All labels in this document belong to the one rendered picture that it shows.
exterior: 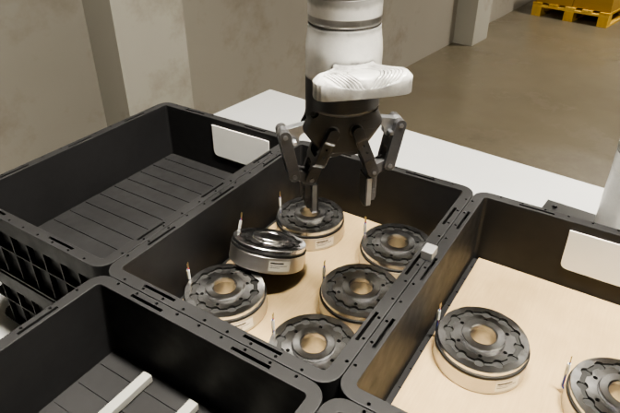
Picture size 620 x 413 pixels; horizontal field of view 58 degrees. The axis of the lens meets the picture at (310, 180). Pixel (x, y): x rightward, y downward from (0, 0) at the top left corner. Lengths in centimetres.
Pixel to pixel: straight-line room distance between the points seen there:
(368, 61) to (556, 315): 43
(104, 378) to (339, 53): 44
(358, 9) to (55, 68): 172
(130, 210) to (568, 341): 67
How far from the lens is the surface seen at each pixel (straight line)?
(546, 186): 133
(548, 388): 70
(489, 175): 133
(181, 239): 73
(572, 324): 78
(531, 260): 83
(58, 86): 217
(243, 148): 98
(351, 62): 52
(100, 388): 69
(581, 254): 80
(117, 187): 103
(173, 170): 106
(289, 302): 74
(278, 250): 73
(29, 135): 216
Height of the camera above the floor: 133
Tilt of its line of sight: 30 degrees down
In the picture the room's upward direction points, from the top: straight up
